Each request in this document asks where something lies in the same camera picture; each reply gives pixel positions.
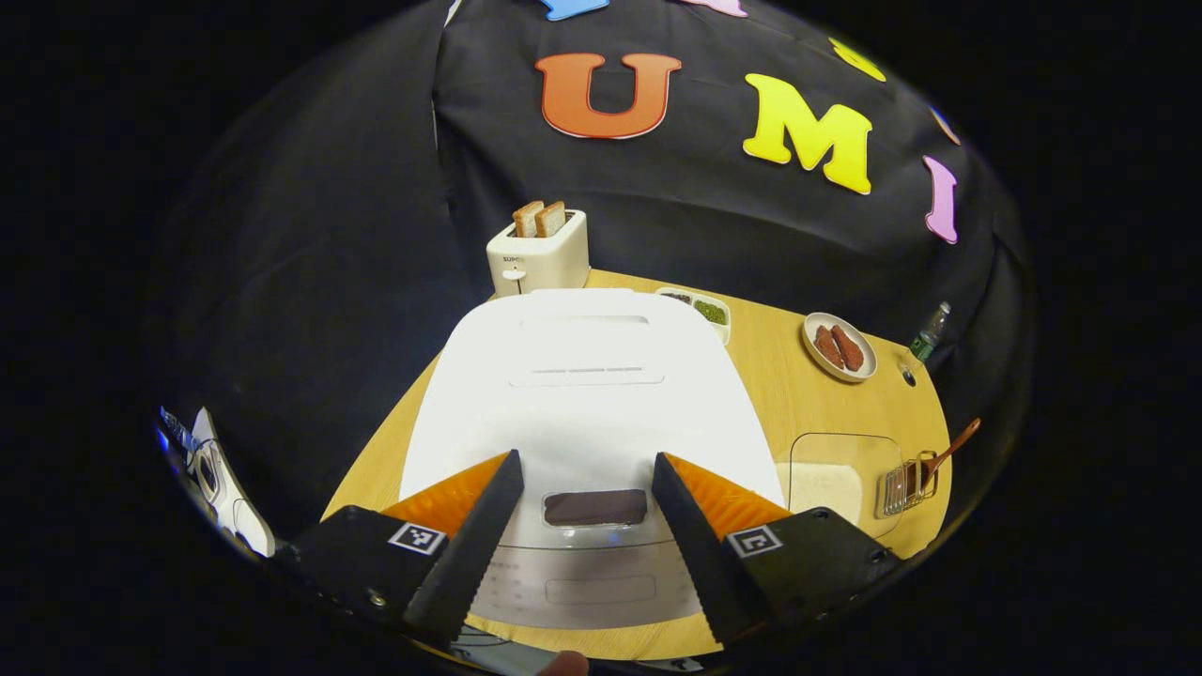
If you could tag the white rice cooker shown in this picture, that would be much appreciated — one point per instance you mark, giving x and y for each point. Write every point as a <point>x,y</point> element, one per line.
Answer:
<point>582,413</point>

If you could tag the clear green-label water bottle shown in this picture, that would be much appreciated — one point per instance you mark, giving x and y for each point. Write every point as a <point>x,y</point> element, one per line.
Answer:
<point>930,333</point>

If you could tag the white round plate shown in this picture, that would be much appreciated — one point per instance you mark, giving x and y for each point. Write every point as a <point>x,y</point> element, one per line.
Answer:
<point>864,361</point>

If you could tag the brown wooden spoon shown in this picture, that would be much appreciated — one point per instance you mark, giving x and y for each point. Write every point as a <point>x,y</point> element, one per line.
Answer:
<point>953,446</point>

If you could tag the brown meat piece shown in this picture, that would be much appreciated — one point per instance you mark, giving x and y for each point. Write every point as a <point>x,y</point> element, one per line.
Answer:
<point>828,347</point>
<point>848,347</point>

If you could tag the white divided dish of beans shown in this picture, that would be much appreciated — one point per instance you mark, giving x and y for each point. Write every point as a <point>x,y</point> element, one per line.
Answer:
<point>704,310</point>

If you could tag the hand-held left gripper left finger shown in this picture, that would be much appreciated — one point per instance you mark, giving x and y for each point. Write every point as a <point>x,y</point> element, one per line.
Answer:
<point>470,554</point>

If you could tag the black backdrop cloth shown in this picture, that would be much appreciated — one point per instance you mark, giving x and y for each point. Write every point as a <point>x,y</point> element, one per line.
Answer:
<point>310,235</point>

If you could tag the clear plastic box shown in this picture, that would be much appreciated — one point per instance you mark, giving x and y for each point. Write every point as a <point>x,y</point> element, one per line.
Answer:
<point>845,446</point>

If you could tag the dark rice cooker button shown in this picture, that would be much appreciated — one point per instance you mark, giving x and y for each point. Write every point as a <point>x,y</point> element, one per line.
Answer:
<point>596,507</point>

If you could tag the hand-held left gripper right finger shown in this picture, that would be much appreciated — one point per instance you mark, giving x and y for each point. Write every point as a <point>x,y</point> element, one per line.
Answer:
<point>704,554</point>

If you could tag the toast bread slice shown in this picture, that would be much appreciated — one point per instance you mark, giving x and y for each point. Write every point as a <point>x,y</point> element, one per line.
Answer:
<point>528,219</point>
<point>552,218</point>

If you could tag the white toaster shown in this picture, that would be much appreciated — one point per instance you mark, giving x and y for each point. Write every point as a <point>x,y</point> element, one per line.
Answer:
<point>545,263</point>

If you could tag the white side desk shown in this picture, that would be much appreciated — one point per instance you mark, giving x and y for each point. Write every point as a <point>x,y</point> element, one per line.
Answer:
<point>235,507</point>

